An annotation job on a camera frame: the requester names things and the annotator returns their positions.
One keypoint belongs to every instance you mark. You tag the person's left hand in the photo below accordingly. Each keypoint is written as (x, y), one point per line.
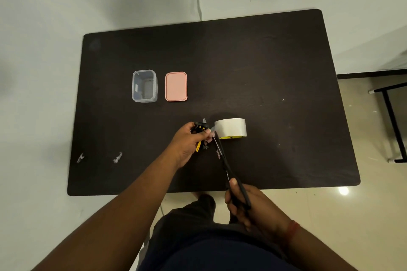
(183, 147)

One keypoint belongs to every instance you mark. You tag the person's right hand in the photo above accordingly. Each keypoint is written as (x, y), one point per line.
(264, 210)

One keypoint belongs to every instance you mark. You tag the person's left thumb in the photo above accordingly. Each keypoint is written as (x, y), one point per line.
(189, 126)

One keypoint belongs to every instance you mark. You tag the person's right thumb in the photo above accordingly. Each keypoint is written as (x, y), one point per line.
(234, 185)

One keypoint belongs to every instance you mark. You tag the black and yellow small tool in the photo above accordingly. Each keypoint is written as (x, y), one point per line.
(200, 128)

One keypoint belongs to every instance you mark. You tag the black scissors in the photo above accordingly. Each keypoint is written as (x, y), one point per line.
(226, 166)

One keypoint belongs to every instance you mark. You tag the person's right forearm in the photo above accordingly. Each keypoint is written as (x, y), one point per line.
(318, 253)

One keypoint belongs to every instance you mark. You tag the person's left forearm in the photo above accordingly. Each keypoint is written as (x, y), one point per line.
(111, 216)

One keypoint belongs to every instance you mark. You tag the pink container lid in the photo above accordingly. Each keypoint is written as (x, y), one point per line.
(176, 87)

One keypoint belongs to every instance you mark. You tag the white tape roll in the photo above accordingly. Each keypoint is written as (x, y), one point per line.
(231, 127)

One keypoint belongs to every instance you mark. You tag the clear plastic container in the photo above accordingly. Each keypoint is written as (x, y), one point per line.
(144, 86)

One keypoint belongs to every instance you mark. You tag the person's dark trousers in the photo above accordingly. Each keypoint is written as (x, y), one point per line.
(206, 245)

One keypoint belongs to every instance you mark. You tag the red wrist thread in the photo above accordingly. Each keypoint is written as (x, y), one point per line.
(292, 231)

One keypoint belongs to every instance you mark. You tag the crumpled clear tape piece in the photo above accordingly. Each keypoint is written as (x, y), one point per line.
(80, 157)
(117, 157)

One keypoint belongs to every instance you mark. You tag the black frame side table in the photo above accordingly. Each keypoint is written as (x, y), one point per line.
(391, 115)

